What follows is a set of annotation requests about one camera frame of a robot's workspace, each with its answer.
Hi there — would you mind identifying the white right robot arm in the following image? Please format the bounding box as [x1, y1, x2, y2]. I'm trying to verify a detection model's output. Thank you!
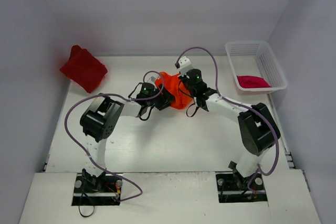
[179, 68, 281, 188]

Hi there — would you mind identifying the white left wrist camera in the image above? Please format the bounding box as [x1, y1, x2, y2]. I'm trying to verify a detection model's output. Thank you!
[147, 76, 157, 83]

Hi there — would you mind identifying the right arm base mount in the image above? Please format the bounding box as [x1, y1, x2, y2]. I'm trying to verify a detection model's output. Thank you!
[215, 161, 268, 204]

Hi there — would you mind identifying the white plastic basket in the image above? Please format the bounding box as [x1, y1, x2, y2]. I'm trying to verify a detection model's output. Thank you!
[225, 40, 288, 95]

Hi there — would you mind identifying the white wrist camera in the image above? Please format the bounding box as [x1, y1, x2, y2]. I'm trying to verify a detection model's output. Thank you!
[175, 56, 193, 76]
[147, 76, 157, 83]

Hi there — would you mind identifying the black cable loop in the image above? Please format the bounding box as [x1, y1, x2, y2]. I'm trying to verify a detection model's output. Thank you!
[78, 192, 96, 218]

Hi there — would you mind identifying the orange t shirt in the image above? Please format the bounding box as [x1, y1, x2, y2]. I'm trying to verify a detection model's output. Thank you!
[155, 71, 193, 110]

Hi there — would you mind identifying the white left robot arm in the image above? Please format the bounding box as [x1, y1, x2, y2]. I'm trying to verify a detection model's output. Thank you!
[80, 82, 176, 193]

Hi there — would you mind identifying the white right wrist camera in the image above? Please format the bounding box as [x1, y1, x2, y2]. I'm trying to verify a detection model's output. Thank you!
[175, 56, 193, 76]

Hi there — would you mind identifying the magenta t shirt in basket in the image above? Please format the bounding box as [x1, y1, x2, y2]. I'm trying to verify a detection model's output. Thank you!
[237, 76, 271, 89]

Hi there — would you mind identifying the folded dark red t shirt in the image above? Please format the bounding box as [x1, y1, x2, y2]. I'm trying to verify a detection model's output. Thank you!
[59, 45, 108, 93]

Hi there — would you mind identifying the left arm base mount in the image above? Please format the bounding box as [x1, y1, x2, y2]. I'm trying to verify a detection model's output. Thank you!
[71, 174, 123, 206]

